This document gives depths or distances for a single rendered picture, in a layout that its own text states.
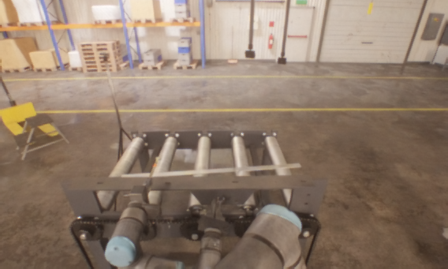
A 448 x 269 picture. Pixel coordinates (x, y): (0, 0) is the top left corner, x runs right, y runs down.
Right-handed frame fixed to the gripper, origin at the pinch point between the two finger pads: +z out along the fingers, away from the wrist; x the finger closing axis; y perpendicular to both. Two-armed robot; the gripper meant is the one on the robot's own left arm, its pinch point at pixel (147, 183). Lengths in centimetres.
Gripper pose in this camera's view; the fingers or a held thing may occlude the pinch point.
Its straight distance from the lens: 104.1
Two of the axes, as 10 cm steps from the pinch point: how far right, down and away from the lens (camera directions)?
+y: -10.0, 0.1, -0.2
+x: 0.0, 8.8, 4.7
